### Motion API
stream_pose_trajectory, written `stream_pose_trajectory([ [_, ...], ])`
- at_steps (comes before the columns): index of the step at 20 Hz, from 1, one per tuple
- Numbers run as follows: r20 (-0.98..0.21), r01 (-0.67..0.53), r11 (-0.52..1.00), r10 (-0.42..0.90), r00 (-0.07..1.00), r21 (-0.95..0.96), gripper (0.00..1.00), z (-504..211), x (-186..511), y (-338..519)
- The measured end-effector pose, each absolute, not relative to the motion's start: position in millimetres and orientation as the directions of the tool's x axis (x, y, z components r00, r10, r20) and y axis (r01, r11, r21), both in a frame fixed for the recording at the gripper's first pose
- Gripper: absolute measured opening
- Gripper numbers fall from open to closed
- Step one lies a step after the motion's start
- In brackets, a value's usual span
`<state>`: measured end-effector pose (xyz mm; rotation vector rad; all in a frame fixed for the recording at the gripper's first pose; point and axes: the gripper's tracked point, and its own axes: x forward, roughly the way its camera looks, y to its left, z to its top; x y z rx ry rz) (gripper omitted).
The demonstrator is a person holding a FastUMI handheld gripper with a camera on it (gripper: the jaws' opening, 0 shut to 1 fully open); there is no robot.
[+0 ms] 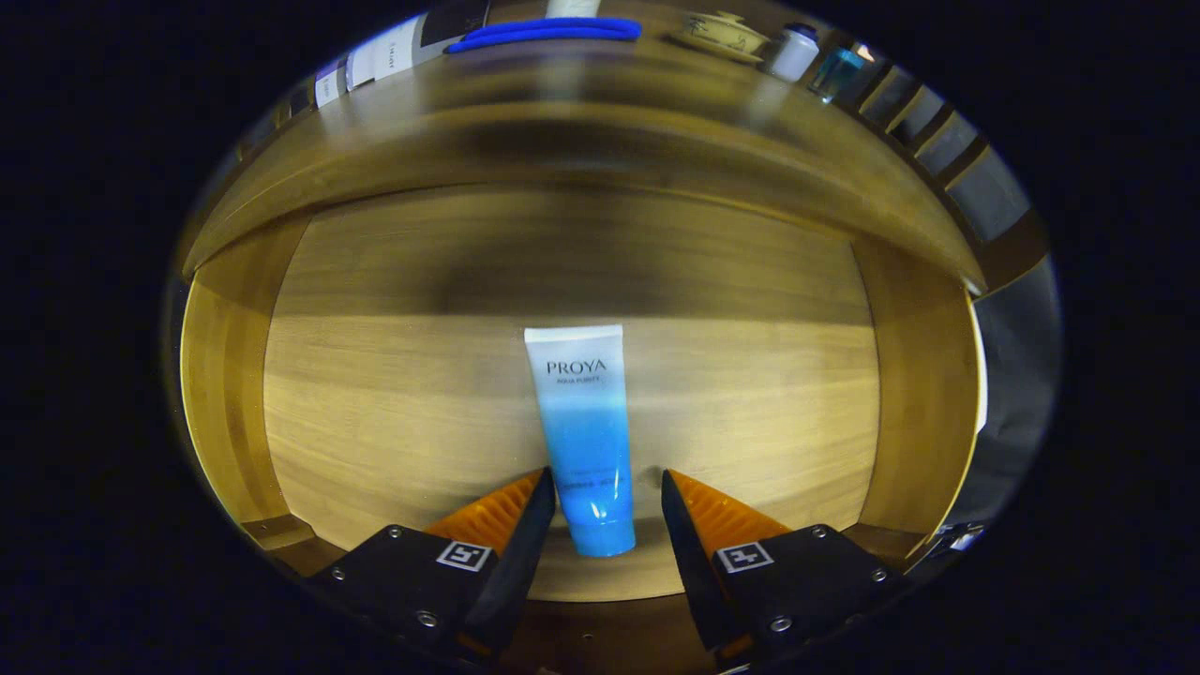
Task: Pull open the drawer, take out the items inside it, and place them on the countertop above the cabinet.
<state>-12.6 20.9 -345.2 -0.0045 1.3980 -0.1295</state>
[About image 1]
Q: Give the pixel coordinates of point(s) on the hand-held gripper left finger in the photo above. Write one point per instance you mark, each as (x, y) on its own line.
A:
(520, 562)

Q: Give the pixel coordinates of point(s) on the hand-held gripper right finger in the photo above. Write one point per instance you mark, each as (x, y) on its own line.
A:
(694, 562)

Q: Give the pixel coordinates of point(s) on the blue white cosmetic tube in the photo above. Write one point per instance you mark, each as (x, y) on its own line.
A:
(586, 441)

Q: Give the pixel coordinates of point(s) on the wooden drawer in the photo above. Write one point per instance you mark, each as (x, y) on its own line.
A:
(394, 394)

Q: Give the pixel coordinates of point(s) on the wooden cabinet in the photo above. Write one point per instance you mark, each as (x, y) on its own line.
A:
(1012, 258)

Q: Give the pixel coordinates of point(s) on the wooden countertop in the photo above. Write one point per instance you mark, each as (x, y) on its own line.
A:
(600, 112)

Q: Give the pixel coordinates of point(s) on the teal transparent bottle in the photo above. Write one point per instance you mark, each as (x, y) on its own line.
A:
(836, 70)

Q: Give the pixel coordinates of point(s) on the purple book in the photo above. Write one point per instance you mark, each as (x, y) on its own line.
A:
(330, 82)

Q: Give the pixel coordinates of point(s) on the white bottle with dark cap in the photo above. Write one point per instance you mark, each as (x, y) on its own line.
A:
(793, 54)

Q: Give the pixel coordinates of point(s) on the thin white book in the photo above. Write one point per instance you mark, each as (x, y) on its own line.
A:
(361, 67)

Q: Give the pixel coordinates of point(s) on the beige lidded teacup with saucer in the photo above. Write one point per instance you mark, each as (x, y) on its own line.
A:
(722, 36)

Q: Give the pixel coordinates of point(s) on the blue folded cloth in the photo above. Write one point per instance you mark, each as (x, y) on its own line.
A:
(544, 34)

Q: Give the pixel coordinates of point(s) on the white pump bottle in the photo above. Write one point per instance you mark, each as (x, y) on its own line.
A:
(574, 7)

